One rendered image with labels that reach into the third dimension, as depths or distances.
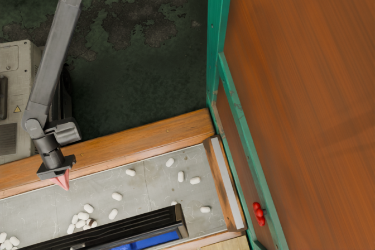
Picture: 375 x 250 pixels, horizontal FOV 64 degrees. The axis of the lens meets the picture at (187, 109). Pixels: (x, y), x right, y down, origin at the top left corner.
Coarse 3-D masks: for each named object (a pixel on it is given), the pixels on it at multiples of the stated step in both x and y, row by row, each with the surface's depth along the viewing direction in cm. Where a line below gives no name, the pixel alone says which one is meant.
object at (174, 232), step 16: (176, 208) 72; (112, 224) 72; (128, 224) 70; (144, 224) 69; (160, 224) 68; (176, 224) 67; (48, 240) 73; (64, 240) 71; (80, 240) 70; (96, 240) 68; (112, 240) 67; (128, 240) 67; (144, 240) 68; (160, 240) 70; (176, 240) 71
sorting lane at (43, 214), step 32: (160, 160) 108; (192, 160) 107; (32, 192) 107; (64, 192) 107; (96, 192) 106; (128, 192) 105; (160, 192) 105; (192, 192) 104; (0, 224) 105; (32, 224) 104; (64, 224) 104; (192, 224) 102; (224, 224) 101
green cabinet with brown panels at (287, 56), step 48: (240, 0) 39; (288, 0) 25; (336, 0) 18; (240, 48) 46; (288, 48) 28; (336, 48) 20; (240, 96) 55; (288, 96) 31; (336, 96) 22; (240, 144) 71; (288, 144) 36; (336, 144) 24; (240, 192) 91; (288, 192) 41; (336, 192) 26; (288, 240) 49; (336, 240) 29
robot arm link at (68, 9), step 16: (64, 0) 71; (80, 0) 72; (64, 16) 75; (64, 32) 76; (48, 48) 77; (64, 48) 78; (48, 64) 78; (48, 80) 79; (32, 96) 79; (48, 96) 81; (32, 112) 80; (48, 112) 83
